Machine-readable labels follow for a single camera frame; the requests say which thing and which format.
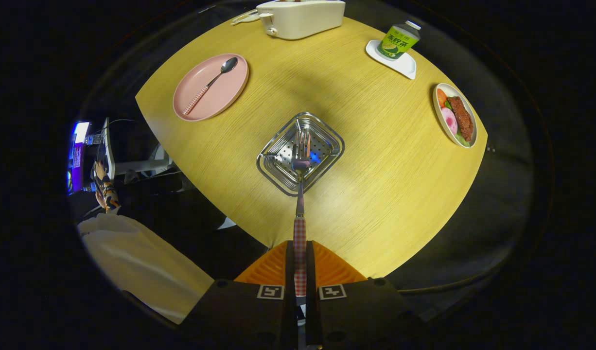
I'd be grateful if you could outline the pink round food slice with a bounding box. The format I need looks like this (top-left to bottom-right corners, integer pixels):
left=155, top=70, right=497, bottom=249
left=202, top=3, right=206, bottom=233
left=440, top=107, right=459, bottom=137

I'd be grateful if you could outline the lit computer monitor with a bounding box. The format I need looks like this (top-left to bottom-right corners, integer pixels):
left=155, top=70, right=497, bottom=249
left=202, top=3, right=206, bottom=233
left=67, top=122, right=92, bottom=195

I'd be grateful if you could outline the white food plate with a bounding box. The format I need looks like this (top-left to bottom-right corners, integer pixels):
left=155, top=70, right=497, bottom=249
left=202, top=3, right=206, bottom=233
left=432, top=83, right=478, bottom=149

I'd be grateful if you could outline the pink plate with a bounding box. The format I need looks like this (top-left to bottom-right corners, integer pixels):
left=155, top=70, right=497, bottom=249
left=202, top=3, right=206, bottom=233
left=173, top=53, right=250, bottom=122

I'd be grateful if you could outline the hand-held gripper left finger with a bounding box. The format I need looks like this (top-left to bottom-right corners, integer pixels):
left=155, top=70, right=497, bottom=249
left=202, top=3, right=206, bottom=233
left=180, top=241, right=297, bottom=350

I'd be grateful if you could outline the green label drink bottle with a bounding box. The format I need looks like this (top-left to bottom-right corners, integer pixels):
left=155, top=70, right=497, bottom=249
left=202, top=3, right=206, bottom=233
left=377, top=20, right=421, bottom=61

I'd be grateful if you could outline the white coaster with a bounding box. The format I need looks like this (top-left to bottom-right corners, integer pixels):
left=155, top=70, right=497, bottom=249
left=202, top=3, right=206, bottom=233
left=366, top=39, right=417, bottom=80

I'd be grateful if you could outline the white grey equipment stand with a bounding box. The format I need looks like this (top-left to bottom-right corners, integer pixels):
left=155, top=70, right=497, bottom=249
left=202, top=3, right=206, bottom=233
left=114, top=143, right=173, bottom=181

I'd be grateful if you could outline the white toaster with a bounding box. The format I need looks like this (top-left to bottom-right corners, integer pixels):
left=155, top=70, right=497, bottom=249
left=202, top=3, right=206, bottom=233
left=256, top=0, right=346, bottom=40

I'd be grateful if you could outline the perforated metal tray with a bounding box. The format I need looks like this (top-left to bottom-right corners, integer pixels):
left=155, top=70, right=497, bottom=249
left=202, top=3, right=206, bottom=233
left=256, top=112, right=345, bottom=197

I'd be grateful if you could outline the person's white shirt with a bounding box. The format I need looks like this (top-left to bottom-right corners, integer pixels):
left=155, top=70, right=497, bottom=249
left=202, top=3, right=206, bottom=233
left=78, top=214, right=215, bottom=325

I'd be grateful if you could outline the silver laptop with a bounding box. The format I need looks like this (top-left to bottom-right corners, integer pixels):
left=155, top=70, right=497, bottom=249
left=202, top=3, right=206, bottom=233
left=101, top=118, right=116, bottom=180

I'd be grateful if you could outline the red checked handle spoon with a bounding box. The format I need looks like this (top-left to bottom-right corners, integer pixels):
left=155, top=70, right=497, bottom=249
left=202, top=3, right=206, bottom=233
left=182, top=57, right=239, bottom=116

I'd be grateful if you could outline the red checked handle fork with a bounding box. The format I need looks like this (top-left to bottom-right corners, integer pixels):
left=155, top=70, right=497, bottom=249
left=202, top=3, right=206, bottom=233
left=291, top=129, right=312, bottom=298

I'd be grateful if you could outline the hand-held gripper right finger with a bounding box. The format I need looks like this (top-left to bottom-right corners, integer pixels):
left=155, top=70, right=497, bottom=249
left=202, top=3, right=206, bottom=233
left=305, top=241, right=427, bottom=350

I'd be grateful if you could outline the brown meat piece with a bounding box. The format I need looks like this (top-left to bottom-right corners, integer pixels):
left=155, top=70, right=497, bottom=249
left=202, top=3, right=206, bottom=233
left=446, top=96, right=474, bottom=142

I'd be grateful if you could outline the white divided condiment dish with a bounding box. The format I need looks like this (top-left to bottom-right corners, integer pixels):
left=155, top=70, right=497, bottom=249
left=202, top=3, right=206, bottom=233
left=230, top=9, right=261, bottom=26

